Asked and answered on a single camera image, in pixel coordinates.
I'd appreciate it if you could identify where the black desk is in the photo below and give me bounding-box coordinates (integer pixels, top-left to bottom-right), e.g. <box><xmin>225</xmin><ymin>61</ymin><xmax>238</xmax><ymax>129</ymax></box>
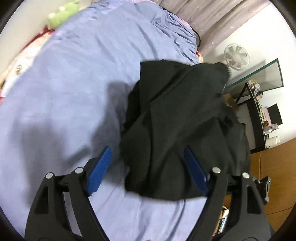
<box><xmin>235</xmin><ymin>82</ymin><xmax>268</xmax><ymax>154</ymax></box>

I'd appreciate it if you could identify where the beige curtain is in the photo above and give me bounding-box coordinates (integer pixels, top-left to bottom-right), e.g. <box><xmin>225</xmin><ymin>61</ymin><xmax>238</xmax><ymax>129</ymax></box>
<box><xmin>155</xmin><ymin>0</ymin><xmax>270</xmax><ymax>56</ymax></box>

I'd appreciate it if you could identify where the green framed board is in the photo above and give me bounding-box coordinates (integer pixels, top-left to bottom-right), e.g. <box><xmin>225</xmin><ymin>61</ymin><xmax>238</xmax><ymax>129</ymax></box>
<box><xmin>225</xmin><ymin>58</ymin><xmax>284</xmax><ymax>96</ymax></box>

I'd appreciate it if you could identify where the black monitor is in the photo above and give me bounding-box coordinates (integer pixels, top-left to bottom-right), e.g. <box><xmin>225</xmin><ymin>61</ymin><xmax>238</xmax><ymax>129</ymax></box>
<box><xmin>267</xmin><ymin>104</ymin><xmax>282</xmax><ymax>126</ymax></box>

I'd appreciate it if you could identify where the green plush toy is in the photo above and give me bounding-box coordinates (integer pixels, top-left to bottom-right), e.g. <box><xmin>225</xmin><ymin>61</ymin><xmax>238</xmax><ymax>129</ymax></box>
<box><xmin>47</xmin><ymin>1</ymin><xmax>80</xmax><ymax>30</ymax></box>

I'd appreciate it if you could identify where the white fan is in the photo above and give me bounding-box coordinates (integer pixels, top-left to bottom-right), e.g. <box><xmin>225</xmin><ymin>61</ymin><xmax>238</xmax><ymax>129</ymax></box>
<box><xmin>224</xmin><ymin>44</ymin><xmax>250</xmax><ymax>70</ymax></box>

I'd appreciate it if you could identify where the light blue bed sheet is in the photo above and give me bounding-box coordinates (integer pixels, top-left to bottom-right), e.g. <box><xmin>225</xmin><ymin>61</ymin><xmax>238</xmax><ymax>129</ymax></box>
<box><xmin>1</xmin><ymin>1</ymin><xmax>206</xmax><ymax>240</ymax></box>

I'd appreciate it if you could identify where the black zip jacket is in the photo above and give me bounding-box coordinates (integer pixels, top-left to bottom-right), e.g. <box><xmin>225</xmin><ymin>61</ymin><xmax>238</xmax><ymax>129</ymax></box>
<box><xmin>120</xmin><ymin>60</ymin><xmax>251</xmax><ymax>201</ymax></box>

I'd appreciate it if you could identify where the wooden wardrobe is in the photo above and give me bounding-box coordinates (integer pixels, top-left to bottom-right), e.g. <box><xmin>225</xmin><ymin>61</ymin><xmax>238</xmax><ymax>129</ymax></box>
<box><xmin>251</xmin><ymin>139</ymin><xmax>296</xmax><ymax>231</ymax></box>

